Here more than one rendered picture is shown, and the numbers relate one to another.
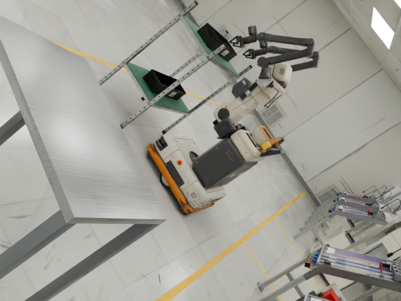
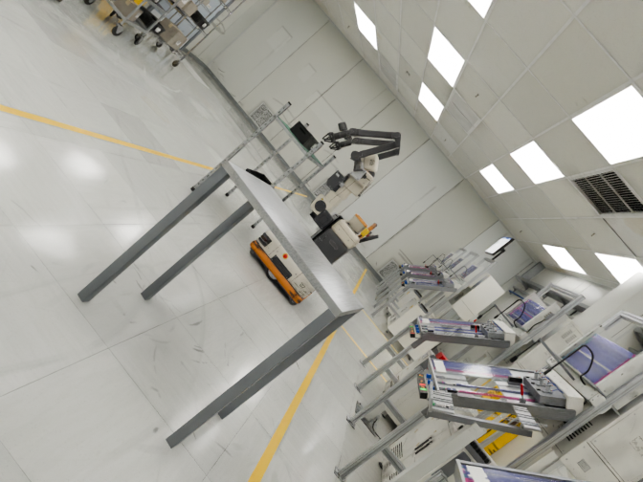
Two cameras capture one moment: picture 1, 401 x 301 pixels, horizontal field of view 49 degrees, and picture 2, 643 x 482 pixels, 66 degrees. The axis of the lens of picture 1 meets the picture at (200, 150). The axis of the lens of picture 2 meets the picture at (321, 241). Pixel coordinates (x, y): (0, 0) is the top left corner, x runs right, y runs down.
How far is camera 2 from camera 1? 0.88 m
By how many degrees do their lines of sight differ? 11
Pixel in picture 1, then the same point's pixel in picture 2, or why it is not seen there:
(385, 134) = (437, 203)
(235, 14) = (276, 88)
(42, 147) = (303, 266)
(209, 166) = not seen: hidden behind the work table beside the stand
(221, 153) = (324, 244)
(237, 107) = (332, 198)
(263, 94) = (356, 185)
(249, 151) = (350, 239)
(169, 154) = (274, 249)
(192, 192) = (300, 282)
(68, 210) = (336, 308)
